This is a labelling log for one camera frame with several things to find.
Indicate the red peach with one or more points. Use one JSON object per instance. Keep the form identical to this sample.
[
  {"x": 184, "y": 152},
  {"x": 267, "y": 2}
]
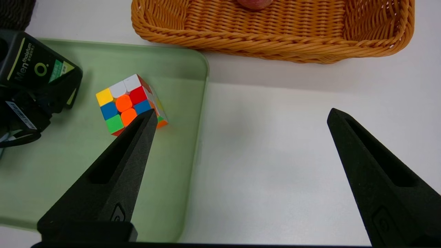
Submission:
[{"x": 255, "y": 3}]

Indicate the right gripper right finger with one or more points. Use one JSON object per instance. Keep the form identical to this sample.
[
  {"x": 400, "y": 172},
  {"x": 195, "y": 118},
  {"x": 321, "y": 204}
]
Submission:
[{"x": 389, "y": 199}]

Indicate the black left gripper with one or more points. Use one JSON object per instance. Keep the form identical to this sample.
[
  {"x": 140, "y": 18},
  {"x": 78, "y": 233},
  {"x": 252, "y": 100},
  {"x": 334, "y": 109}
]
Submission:
[{"x": 20, "y": 117}]

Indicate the light green plastic tray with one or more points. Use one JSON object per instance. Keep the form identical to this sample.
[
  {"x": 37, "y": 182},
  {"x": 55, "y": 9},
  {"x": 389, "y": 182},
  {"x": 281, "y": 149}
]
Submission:
[{"x": 69, "y": 165}]

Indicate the multicoloured puzzle cube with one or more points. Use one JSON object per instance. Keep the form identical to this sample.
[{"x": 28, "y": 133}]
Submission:
[{"x": 124, "y": 103}]

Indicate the dark brown wicker basket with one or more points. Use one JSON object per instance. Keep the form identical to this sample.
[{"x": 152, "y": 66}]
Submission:
[{"x": 15, "y": 13}]

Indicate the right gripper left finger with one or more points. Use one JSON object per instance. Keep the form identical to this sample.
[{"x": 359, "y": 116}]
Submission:
[{"x": 113, "y": 193}]

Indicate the black rectangular bottle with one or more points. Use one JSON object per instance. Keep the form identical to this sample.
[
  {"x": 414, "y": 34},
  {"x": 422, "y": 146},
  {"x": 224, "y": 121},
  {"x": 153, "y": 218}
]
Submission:
[{"x": 31, "y": 62}]

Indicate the orange wicker basket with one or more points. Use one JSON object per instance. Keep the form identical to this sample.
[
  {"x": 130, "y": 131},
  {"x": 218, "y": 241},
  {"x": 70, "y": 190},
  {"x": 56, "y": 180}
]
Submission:
[{"x": 275, "y": 38}]

